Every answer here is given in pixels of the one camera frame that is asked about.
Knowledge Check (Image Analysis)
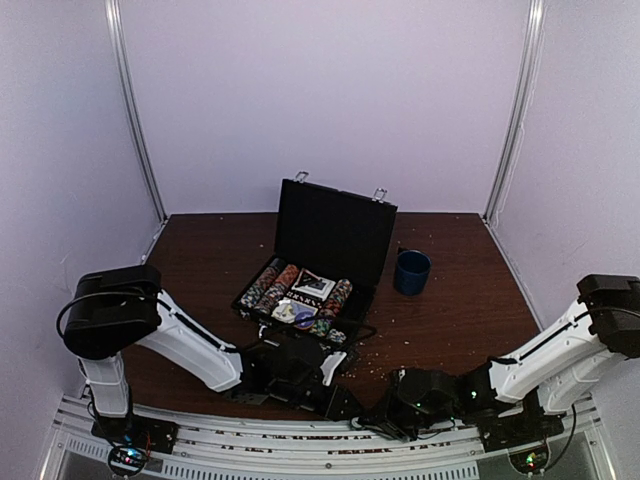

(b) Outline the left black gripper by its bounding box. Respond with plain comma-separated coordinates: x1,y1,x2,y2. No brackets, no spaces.
270,380,366,425

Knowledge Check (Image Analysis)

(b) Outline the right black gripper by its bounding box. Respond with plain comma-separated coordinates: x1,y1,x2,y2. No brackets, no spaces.
360,388,460,442

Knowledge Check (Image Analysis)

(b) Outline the clear round dealer button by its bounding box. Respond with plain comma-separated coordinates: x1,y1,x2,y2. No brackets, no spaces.
272,300,297,324

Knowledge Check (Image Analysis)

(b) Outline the playing card deck box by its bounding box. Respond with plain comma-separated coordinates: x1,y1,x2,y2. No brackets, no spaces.
271,298,318,324
291,269,336,300

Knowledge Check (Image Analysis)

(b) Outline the brown poker chip roll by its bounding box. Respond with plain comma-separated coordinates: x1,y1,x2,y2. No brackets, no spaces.
274,264,300,292

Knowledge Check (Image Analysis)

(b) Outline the black poker case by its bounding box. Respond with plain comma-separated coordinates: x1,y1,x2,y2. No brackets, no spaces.
232,178,397,349

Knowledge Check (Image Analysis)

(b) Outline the dark blue mug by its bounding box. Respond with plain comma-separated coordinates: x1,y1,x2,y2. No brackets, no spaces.
393,247,432,296

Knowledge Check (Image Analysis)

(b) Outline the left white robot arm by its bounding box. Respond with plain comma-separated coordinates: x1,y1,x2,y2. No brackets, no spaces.
55,265,364,444

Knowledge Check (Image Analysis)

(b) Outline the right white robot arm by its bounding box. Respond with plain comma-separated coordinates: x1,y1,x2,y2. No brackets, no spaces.
351,274,639,442

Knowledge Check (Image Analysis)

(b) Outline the purple small blind button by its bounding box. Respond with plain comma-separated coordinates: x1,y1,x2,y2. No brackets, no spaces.
293,310,316,330

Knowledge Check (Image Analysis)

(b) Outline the poker chip row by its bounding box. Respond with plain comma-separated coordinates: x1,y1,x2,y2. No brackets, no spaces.
311,279,353,337
239,258,287,313
254,289,282,315

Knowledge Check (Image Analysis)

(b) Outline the left poker chip row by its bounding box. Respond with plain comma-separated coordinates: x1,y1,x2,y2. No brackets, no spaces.
239,258,287,313

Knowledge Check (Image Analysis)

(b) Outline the right poker chip row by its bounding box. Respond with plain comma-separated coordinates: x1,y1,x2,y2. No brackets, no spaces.
311,279,353,337

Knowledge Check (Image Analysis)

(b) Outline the triangular all-in button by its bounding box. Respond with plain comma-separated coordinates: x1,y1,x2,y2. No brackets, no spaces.
295,269,326,292

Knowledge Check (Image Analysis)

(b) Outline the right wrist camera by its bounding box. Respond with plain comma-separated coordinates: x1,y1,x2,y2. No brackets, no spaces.
395,368,460,414

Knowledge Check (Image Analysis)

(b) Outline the aluminium front rail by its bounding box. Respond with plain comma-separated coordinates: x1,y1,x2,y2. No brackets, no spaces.
35,394,624,479

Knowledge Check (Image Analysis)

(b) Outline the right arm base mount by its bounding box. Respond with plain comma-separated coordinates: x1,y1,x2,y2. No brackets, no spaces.
477,413,564,452

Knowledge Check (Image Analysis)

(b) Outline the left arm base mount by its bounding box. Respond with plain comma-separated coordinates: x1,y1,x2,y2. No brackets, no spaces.
91,413,179,454

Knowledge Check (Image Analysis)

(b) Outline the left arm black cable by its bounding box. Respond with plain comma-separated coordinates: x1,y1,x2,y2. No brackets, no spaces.
56,292,377,359

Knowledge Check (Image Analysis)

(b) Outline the right aluminium frame post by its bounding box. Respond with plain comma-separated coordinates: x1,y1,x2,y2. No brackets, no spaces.
483,0,546,226

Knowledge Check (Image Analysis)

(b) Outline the aluminium frame post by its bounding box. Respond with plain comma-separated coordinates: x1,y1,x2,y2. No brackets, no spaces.
105,0,168,222
483,0,546,226

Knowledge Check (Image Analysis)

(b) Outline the left aluminium frame post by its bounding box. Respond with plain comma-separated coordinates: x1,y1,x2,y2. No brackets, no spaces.
105,0,168,222

